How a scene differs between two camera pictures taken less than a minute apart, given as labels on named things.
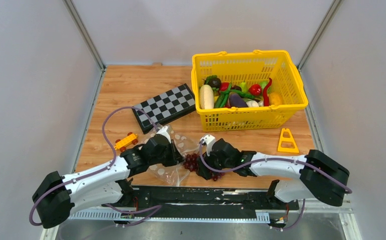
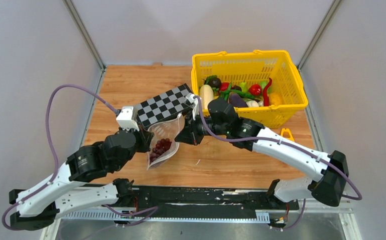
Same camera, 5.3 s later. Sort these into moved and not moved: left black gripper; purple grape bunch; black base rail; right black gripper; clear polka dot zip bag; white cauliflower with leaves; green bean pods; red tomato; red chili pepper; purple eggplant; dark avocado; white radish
Moved: clear polka dot zip bag; right black gripper; purple grape bunch; left black gripper
Not moved: purple eggplant; black base rail; white cauliflower with leaves; dark avocado; white radish; red chili pepper; red tomato; green bean pods
